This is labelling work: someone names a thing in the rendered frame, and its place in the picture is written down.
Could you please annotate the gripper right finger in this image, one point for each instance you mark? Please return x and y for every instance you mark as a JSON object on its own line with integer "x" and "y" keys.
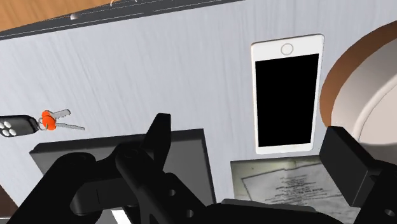
{"x": 347, "y": 161}

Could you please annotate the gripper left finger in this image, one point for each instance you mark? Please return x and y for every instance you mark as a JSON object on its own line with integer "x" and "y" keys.
{"x": 136, "y": 173}

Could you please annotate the dark grey flat box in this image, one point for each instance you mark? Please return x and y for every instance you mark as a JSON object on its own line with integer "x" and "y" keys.
{"x": 189, "y": 155}

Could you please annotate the brown and white bowl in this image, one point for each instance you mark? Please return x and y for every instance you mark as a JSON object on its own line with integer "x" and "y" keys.
{"x": 356, "y": 102}

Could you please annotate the old printed paper document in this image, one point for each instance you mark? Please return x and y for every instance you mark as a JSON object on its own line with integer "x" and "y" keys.
{"x": 279, "y": 183}

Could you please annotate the white smartphone with black screen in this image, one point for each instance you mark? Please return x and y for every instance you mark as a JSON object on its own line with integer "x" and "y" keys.
{"x": 285, "y": 99}

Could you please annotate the pale grey desk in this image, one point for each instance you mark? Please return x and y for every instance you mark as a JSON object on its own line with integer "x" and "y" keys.
{"x": 155, "y": 77}

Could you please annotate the black key fob with keys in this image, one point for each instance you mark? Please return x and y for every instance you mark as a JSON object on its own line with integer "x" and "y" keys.
{"x": 17, "y": 125}

